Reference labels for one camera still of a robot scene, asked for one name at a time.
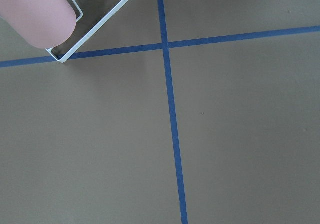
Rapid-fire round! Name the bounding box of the pink plastic cup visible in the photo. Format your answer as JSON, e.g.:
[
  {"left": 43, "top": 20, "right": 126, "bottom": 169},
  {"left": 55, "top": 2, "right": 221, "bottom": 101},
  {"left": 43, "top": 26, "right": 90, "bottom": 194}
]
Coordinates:
[{"left": 0, "top": 0, "right": 77, "bottom": 49}]

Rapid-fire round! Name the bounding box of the white wire cup rack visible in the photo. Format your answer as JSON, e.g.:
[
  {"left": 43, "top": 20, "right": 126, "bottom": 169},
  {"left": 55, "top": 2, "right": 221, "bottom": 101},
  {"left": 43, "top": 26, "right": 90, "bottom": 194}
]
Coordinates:
[{"left": 46, "top": 0, "right": 129, "bottom": 63}]

